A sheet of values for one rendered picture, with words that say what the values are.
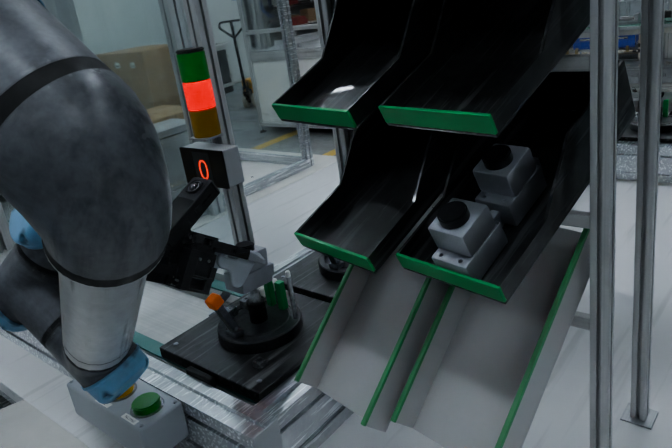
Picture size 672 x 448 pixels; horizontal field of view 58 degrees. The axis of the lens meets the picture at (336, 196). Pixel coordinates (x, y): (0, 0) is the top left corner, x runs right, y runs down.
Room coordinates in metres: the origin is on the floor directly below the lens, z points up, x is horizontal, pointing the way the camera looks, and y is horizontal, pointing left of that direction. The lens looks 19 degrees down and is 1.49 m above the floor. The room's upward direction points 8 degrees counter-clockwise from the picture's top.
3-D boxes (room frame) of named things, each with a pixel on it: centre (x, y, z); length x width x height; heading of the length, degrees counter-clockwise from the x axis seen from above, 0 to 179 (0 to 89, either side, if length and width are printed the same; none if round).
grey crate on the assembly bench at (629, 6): (5.55, -2.97, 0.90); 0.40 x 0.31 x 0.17; 49
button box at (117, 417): (0.77, 0.36, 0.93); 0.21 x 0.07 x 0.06; 48
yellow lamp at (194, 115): (1.09, 0.22, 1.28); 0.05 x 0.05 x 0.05
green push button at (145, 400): (0.73, 0.31, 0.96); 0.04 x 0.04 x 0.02
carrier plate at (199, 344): (0.88, 0.15, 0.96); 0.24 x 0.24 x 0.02; 48
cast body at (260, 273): (0.88, 0.15, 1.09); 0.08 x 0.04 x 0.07; 138
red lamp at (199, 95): (1.09, 0.22, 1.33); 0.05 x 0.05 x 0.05
